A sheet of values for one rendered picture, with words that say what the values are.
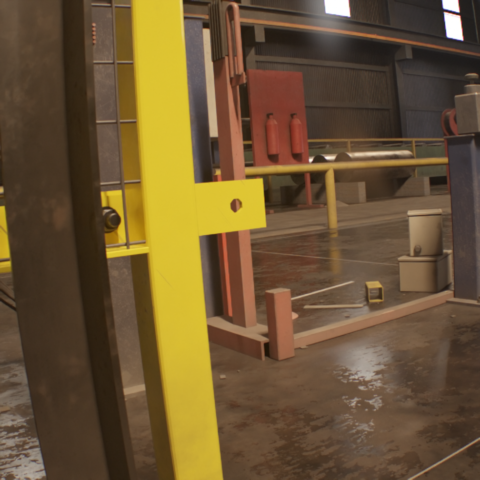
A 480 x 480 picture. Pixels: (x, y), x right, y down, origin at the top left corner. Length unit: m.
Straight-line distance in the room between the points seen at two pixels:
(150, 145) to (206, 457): 0.29
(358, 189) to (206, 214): 8.13
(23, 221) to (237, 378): 1.10
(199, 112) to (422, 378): 1.00
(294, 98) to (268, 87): 0.44
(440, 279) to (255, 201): 1.61
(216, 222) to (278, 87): 7.60
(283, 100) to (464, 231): 6.40
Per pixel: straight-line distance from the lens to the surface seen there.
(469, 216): 1.93
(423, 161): 5.75
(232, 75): 1.58
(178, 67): 0.53
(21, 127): 0.31
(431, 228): 2.18
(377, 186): 10.50
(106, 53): 1.32
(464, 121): 1.93
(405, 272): 2.18
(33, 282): 0.31
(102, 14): 1.34
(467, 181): 1.93
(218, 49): 1.63
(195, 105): 1.78
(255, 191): 0.61
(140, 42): 0.52
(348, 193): 8.85
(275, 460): 0.97
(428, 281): 2.16
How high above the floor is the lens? 0.44
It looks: 5 degrees down
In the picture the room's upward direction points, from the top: 4 degrees counter-clockwise
